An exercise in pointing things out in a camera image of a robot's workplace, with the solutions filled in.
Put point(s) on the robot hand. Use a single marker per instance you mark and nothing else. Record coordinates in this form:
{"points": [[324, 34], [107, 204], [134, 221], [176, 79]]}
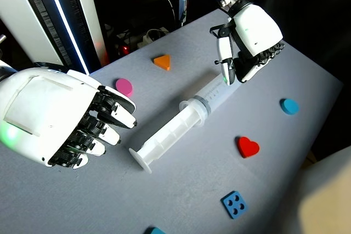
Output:
{"points": [[41, 108], [255, 31]]}

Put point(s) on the large clear plastic syringe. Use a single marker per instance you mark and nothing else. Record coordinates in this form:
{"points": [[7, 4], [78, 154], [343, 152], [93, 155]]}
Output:
{"points": [[175, 127]]}

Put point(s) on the blue plug connector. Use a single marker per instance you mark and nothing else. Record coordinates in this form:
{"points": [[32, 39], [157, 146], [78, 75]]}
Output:
{"points": [[183, 5]]}

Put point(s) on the blue round block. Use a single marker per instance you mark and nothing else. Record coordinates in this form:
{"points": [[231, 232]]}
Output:
{"points": [[289, 105]]}

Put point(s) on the pink round block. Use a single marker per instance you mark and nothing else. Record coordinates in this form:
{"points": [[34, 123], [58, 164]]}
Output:
{"points": [[124, 86]]}

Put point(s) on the orange triangle block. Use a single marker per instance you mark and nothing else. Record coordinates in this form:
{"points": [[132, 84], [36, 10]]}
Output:
{"points": [[163, 62]]}

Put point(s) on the white robot body column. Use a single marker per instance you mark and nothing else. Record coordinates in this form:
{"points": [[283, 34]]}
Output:
{"points": [[16, 12]]}

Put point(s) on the white power strip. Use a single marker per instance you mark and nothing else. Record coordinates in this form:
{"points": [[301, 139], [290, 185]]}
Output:
{"points": [[149, 38]]}

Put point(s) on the grey table cloth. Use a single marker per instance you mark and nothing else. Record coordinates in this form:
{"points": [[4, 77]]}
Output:
{"points": [[82, 209]]}

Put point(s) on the red heart block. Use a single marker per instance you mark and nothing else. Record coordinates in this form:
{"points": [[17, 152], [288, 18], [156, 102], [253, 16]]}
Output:
{"points": [[246, 146]]}

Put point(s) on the light blue block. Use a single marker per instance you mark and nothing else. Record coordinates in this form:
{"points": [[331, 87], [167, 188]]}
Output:
{"points": [[155, 231]]}

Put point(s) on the blue square four-hole block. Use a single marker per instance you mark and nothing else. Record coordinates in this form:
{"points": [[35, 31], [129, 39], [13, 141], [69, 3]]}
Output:
{"points": [[235, 204]]}

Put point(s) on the blurred beige shell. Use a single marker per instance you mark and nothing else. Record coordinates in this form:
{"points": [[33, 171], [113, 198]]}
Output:
{"points": [[329, 204]]}

